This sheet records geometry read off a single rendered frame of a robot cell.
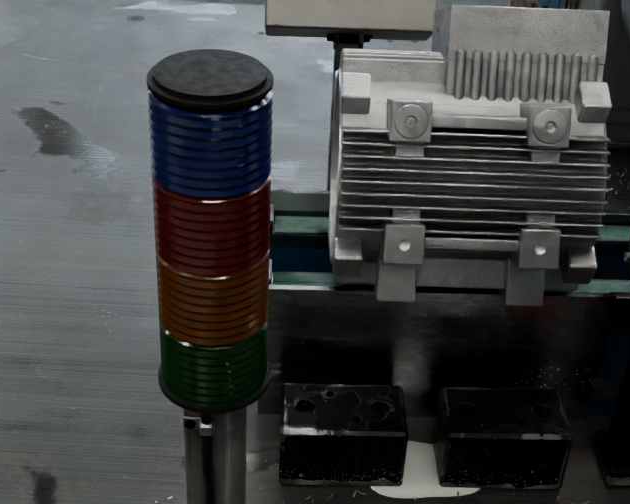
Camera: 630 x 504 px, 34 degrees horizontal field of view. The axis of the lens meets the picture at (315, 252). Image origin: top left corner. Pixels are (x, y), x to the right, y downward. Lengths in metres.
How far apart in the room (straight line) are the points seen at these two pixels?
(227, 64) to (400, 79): 0.32
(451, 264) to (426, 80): 0.14
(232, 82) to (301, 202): 0.48
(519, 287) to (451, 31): 0.20
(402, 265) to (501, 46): 0.18
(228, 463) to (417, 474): 0.27
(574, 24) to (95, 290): 0.54
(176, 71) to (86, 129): 0.88
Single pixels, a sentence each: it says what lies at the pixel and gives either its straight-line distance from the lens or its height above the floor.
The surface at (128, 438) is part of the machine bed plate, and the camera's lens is 0.90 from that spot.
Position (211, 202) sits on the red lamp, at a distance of 0.50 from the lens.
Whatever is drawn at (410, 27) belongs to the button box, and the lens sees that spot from 1.06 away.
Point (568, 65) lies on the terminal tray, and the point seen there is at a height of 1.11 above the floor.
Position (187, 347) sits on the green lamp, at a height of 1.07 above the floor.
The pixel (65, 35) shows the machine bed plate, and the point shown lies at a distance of 1.67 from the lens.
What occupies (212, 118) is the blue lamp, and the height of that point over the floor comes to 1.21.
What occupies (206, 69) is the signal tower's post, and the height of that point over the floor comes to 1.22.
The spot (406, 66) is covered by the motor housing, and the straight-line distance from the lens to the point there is 0.81.
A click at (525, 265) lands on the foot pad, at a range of 0.78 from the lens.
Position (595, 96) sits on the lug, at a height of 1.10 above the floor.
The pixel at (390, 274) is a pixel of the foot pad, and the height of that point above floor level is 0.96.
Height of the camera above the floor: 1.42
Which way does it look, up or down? 34 degrees down
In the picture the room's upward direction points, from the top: 3 degrees clockwise
